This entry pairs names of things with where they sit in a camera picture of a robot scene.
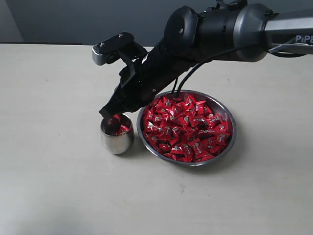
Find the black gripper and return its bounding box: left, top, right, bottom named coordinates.
left=99, top=43, right=197, bottom=119

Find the red candy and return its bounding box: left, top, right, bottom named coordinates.
left=144, top=121, right=163, bottom=134
left=106, top=114, right=121, bottom=126
left=170, top=143, right=194, bottom=163
left=183, top=115, right=202, bottom=127
left=106, top=124, right=130, bottom=136
left=213, top=132, right=231, bottom=145
left=184, top=94, right=197, bottom=110

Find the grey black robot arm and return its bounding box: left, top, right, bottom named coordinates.
left=92, top=0, right=313, bottom=118

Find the metal bowl of red candies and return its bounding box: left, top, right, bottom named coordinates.
left=136, top=90, right=237, bottom=167

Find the stainless steel cup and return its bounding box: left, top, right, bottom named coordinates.
left=100, top=114, right=134, bottom=155

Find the red wrapped candy top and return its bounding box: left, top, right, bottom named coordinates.
left=184, top=94, right=197, bottom=110

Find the red wrapped candy front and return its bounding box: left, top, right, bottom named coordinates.
left=170, top=143, right=194, bottom=163

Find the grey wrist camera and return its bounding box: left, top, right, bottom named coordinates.
left=91, top=32, right=135, bottom=66

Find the black cable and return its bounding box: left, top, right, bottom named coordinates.
left=171, top=0, right=294, bottom=98

